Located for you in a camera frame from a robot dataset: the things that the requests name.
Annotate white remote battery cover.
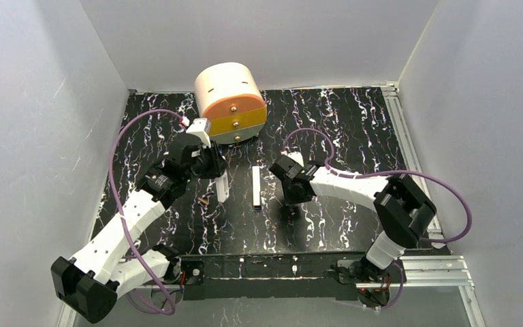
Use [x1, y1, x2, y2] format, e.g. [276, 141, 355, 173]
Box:
[252, 166, 262, 210]

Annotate aluminium frame rail right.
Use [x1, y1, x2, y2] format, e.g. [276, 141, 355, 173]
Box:
[381, 84, 446, 249]

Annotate round pastel drawer box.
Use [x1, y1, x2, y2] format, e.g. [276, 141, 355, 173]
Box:
[194, 62, 268, 144]

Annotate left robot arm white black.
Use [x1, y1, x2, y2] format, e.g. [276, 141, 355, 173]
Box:
[50, 134, 229, 324]

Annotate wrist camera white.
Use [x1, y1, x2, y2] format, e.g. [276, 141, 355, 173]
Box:
[186, 118, 211, 148]
[286, 152, 304, 166]

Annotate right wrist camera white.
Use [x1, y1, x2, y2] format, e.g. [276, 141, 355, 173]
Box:
[286, 152, 304, 166]

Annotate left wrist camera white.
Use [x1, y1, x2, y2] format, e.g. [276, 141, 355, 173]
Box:
[186, 118, 211, 148]

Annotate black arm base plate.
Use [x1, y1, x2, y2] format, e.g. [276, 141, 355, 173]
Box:
[138, 252, 407, 302]

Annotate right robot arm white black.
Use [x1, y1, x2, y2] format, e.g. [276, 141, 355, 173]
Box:
[269, 154, 437, 283]

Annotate white remote control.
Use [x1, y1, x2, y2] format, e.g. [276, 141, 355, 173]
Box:
[215, 171, 229, 203]

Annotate purple cable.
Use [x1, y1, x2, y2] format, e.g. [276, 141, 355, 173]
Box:
[108, 109, 190, 316]
[282, 128, 473, 311]

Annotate aluminium frame rail front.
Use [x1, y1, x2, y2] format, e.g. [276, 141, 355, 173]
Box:
[66, 257, 473, 290]

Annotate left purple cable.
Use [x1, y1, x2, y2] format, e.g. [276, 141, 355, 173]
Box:
[108, 109, 190, 316]

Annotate aluminium frame rail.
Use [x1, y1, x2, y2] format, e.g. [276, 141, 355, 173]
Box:
[66, 257, 473, 290]
[381, 84, 446, 249]

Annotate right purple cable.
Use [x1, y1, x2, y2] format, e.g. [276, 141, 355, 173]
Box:
[282, 128, 473, 311]

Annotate black marble pattern mat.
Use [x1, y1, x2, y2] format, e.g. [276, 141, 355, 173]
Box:
[87, 87, 450, 259]

